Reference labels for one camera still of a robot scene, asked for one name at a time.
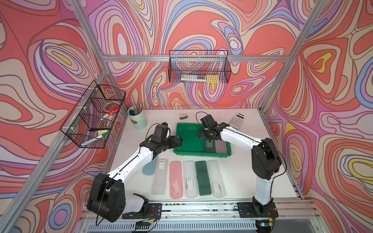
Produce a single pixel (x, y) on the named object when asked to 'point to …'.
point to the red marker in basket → (112, 110)
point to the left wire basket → (89, 123)
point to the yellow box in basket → (212, 78)
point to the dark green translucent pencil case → (209, 145)
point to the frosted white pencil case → (218, 189)
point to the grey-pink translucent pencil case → (220, 146)
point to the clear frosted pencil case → (160, 177)
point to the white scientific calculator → (237, 120)
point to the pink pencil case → (176, 179)
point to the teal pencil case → (149, 168)
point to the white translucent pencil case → (190, 183)
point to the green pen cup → (136, 114)
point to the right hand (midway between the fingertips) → (203, 138)
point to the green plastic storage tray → (193, 146)
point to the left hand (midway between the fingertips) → (177, 141)
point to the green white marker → (105, 134)
